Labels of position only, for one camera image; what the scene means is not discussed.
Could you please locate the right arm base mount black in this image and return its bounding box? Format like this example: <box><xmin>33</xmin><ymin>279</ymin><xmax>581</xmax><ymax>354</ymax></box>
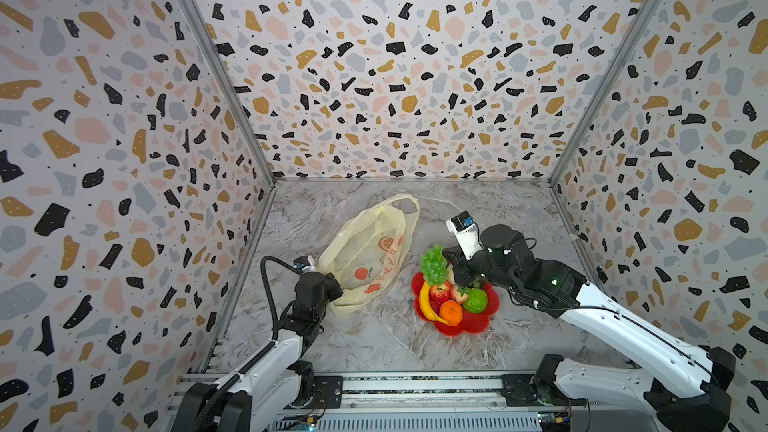
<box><xmin>500</xmin><ymin>373</ymin><xmax>587</xmax><ymax>407</ymax></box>

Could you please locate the red apple toy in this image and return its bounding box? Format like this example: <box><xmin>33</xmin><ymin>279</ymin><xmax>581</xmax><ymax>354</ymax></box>
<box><xmin>429</xmin><ymin>281</ymin><xmax>452</xmax><ymax>306</ymax></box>

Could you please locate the yellow banana toy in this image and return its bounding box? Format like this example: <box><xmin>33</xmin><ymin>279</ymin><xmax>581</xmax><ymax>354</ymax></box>
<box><xmin>418</xmin><ymin>282</ymin><xmax>448</xmax><ymax>324</ymax></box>

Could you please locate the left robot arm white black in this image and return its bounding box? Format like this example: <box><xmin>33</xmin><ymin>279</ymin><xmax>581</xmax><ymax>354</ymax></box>
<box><xmin>171</xmin><ymin>271</ymin><xmax>342</xmax><ymax>431</ymax></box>

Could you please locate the orange fruit toy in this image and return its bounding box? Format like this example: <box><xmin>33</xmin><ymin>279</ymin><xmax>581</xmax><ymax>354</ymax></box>
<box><xmin>439</xmin><ymin>300</ymin><xmax>464</xmax><ymax>327</ymax></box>

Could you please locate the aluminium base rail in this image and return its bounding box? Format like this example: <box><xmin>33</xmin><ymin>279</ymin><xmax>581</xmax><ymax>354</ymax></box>
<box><xmin>170</xmin><ymin>370</ymin><xmax>601</xmax><ymax>432</ymax></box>

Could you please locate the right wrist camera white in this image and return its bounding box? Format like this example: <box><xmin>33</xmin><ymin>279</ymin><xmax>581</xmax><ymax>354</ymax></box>
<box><xmin>445</xmin><ymin>211</ymin><xmax>483</xmax><ymax>260</ymax></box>

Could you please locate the black corrugated cable hose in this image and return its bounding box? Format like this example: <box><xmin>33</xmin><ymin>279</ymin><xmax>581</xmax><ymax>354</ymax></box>
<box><xmin>191</xmin><ymin>255</ymin><xmax>298</xmax><ymax>432</ymax></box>

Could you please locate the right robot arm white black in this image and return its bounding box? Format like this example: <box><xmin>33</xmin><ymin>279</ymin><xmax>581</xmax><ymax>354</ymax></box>
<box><xmin>441</xmin><ymin>213</ymin><xmax>735</xmax><ymax>431</ymax></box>

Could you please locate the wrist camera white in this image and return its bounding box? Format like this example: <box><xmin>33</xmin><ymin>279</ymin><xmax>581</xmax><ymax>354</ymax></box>
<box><xmin>293</xmin><ymin>255</ymin><xmax>317</xmax><ymax>274</ymax></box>
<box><xmin>445</xmin><ymin>211</ymin><xmax>483</xmax><ymax>260</ymax></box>

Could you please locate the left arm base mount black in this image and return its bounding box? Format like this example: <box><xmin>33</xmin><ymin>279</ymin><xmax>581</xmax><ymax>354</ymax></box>
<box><xmin>288</xmin><ymin>375</ymin><xmax>344</xmax><ymax>410</ymax></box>

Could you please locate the green grapes bunch toy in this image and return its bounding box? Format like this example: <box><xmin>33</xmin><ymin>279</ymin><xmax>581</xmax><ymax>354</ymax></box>
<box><xmin>421</xmin><ymin>244</ymin><xmax>448</xmax><ymax>286</ymax></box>

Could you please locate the red flower-shaped plate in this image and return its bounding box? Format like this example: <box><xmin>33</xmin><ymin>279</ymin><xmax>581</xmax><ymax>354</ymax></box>
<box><xmin>411</xmin><ymin>272</ymin><xmax>500</xmax><ymax>337</ymax></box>

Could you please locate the cream plastic bag orange print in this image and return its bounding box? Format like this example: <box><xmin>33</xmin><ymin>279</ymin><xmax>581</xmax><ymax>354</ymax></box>
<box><xmin>317</xmin><ymin>193</ymin><xmax>421</xmax><ymax>316</ymax></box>

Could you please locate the lime green bumpy fruit toy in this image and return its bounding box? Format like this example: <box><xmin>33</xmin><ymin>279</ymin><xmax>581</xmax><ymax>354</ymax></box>
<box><xmin>463</xmin><ymin>288</ymin><xmax>489</xmax><ymax>314</ymax></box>

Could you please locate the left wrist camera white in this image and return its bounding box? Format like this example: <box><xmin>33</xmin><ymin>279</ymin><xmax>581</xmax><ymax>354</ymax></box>
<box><xmin>293</xmin><ymin>255</ymin><xmax>317</xmax><ymax>274</ymax></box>

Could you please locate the small red fruit toy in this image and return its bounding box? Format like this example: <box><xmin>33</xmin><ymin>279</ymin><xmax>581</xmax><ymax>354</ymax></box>
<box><xmin>450</xmin><ymin>285</ymin><xmax>469</xmax><ymax>305</ymax></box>

